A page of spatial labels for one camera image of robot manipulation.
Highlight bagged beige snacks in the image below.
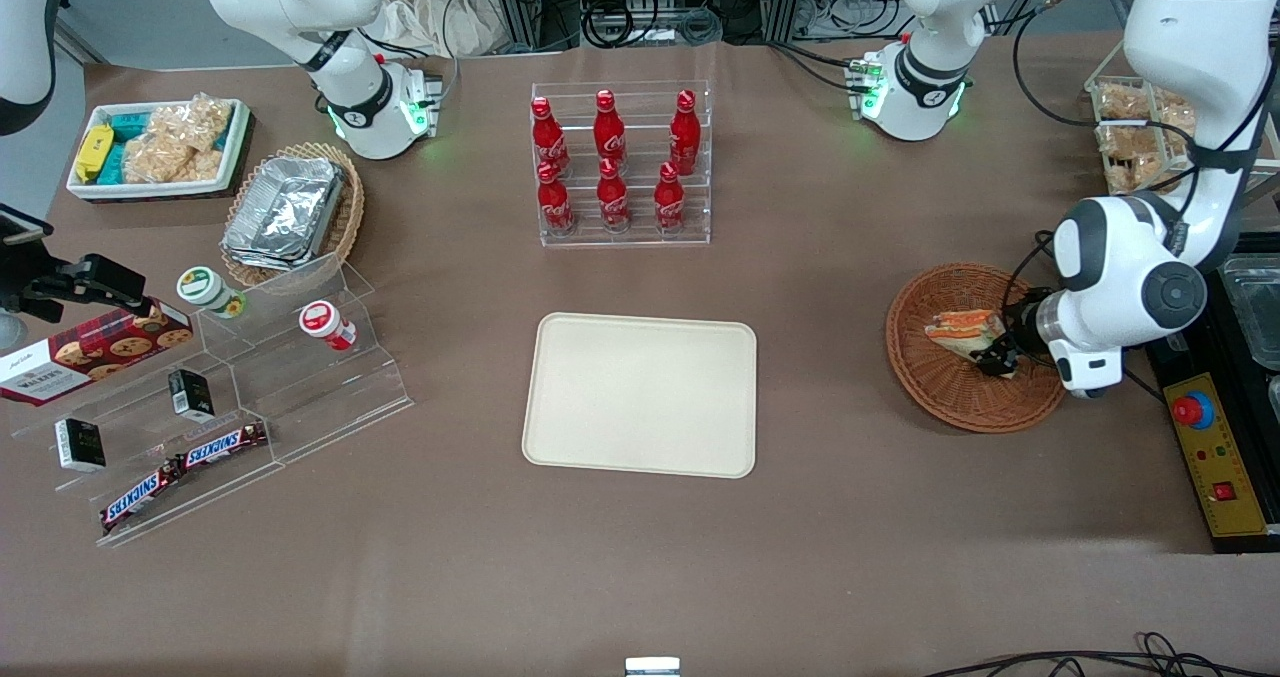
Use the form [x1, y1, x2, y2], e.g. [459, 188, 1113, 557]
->
[1094, 81, 1197, 194]

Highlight red cola bottle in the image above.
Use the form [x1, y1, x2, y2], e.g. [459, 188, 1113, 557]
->
[530, 97, 571, 178]
[596, 157, 631, 234]
[537, 161, 576, 236]
[594, 89, 628, 170]
[654, 162, 687, 234]
[669, 89, 702, 174]

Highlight yellow black control box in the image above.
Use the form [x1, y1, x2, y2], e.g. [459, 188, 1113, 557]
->
[1145, 247, 1280, 556]

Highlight clear acrylic snack box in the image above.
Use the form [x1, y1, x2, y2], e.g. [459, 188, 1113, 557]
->
[1084, 73, 1280, 198]

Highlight clear acrylic step display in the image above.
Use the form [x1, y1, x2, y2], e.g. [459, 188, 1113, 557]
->
[12, 253, 415, 548]

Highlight black floor cables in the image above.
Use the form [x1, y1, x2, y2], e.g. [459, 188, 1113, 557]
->
[920, 632, 1280, 677]

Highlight round brown wicker basket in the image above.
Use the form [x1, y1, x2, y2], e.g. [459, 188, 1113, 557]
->
[886, 262, 1069, 434]

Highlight clear plastic lidded container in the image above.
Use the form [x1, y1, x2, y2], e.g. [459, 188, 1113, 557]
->
[1220, 261, 1280, 374]

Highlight oval wicker basket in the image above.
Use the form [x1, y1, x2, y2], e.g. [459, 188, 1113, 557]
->
[220, 142, 366, 294]

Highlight green lid snack cup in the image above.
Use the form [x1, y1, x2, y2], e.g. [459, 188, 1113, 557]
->
[177, 266, 247, 320]

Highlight red lid snack cup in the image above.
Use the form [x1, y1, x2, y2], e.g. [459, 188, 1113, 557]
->
[299, 300, 358, 352]

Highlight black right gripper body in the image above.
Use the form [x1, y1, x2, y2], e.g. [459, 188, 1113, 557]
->
[0, 253, 149, 324]

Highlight triangular sandwich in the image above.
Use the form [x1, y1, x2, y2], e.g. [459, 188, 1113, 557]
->
[924, 307, 1013, 378]

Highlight beige plastic tray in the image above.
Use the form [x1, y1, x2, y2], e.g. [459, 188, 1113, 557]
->
[521, 312, 758, 480]

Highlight red tartan cookie box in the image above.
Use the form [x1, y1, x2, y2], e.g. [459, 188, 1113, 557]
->
[0, 299, 195, 408]

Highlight small black box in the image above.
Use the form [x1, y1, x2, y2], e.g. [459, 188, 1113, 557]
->
[168, 368, 217, 424]
[54, 416, 108, 473]

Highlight yellow snack pack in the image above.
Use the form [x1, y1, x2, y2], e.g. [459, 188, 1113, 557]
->
[75, 124, 115, 184]

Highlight white rectangular snack bin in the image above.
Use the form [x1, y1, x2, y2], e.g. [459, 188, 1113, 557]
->
[66, 99, 251, 202]

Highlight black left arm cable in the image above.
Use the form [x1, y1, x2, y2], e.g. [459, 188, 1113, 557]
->
[1000, 0, 1276, 368]

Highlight clear bag of rice crackers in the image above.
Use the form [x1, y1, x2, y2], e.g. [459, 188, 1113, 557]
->
[122, 94, 234, 184]

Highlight clear acrylic bottle rack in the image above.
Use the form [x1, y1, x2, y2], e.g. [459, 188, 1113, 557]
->
[530, 80, 713, 248]

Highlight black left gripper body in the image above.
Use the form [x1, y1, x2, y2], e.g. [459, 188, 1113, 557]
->
[1010, 290, 1051, 360]

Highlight beige crumpled cloth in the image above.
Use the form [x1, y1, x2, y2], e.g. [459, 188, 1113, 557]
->
[372, 0, 503, 57]

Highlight stacked foil containers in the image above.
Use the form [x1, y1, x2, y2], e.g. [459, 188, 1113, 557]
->
[221, 156, 347, 271]

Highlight brown snickers bar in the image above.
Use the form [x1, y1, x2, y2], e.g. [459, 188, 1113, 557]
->
[177, 421, 270, 471]
[99, 462, 187, 535]

